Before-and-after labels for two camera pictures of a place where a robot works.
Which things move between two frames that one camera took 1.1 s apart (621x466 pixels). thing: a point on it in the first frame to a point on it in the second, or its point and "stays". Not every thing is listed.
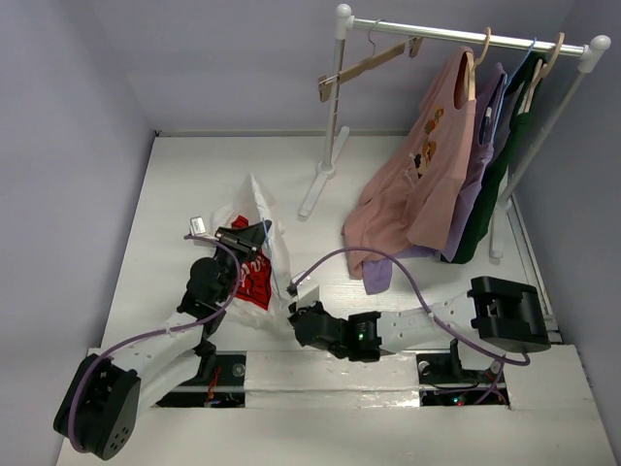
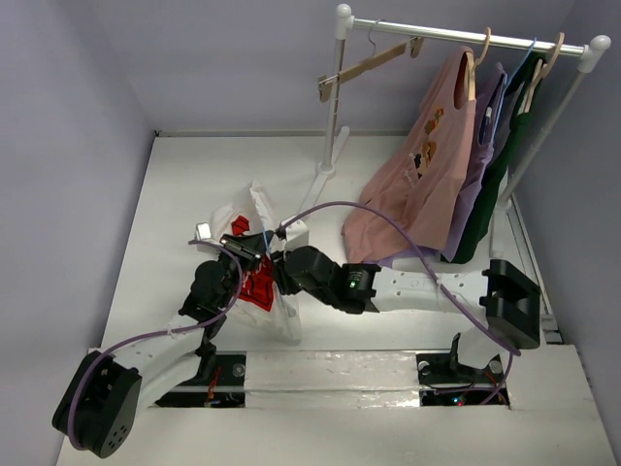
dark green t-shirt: x=481 y=217 stays
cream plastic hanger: x=471 y=68 stays
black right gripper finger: x=296 y=319 to x=285 y=284
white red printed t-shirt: x=264 y=294 stays
